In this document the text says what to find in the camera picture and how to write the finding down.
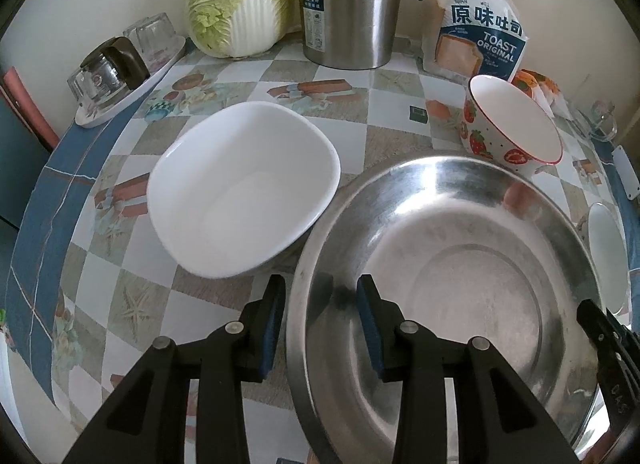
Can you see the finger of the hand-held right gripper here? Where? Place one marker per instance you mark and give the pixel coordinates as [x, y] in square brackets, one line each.
[607, 344]

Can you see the white oval tray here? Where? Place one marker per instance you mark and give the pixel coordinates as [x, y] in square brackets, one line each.
[150, 78]

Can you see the red chair back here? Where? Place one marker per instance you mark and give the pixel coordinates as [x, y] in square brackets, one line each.
[30, 103]

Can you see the small white plate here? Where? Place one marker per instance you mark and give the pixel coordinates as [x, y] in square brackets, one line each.
[607, 259]

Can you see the toast bread bag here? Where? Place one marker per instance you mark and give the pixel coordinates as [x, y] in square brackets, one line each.
[475, 28]

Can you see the clear drinking glass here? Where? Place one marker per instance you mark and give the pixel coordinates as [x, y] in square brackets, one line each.
[85, 86]
[150, 33]

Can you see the stainless steel thermos jug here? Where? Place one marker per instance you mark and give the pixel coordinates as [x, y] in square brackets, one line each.
[350, 8]

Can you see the strawberry print bowl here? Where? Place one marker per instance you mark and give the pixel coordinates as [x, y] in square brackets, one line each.
[510, 113]

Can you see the glass mug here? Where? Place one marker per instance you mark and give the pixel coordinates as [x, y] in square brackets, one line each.
[602, 123]

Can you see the clear orange snack packet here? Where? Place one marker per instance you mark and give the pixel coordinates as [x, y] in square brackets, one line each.
[546, 91]

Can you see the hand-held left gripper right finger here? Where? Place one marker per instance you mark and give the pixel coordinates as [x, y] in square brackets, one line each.
[370, 329]

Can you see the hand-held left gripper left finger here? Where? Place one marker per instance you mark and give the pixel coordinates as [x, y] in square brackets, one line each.
[270, 329]

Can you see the stainless steel basin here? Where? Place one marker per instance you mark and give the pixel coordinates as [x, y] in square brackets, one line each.
[475, 269]

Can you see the white square bowl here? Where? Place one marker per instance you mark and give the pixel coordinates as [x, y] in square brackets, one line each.
[245, 194]

